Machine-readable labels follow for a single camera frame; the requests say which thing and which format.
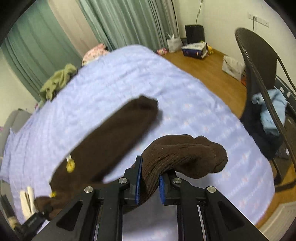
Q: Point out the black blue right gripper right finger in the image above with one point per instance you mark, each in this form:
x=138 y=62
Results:
x=205 y=214

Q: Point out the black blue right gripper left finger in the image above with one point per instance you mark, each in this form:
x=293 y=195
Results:
x=96 y=214

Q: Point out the dark brown pants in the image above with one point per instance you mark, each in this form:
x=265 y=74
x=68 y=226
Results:
x=121 y=137

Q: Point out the purple floral bed sheet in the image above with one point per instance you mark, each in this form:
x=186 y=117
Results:
x=186 y=106

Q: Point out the grey bed headboard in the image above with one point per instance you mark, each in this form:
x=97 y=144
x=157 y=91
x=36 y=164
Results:
x=14 y=122

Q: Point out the dark wicker chair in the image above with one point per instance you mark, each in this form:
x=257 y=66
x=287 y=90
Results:
x=264 y=115

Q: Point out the olive green garment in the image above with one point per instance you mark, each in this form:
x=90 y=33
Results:
x=57 y=82

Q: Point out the white plastic bag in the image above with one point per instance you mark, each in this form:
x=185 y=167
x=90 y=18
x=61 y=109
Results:
x=233 y=67

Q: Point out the blue cardboard box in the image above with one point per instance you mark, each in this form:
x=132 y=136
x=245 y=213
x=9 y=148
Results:
x=195 y=50

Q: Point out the pink patterned cloth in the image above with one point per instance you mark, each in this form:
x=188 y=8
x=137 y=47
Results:
x=94 y=54

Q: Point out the white shopping bag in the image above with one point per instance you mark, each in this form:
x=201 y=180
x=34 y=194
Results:
x=174 y=42

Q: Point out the black bin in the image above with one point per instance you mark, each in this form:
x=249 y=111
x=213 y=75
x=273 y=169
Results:
x=194 y=33

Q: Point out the green curtain left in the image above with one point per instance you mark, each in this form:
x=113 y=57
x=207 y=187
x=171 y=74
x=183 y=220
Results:
x=37 y=46

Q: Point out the green curtain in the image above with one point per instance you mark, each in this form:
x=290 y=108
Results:
x=37 y=46
x=120 y=23

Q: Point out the green curtain right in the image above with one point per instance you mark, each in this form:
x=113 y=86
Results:
x=120 y=23

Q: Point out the beige sheer curtain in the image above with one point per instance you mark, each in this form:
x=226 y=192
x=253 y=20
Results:
x=74 y=24

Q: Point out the white wall socket strip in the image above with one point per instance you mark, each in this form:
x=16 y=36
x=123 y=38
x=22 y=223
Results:
x=258 y=20

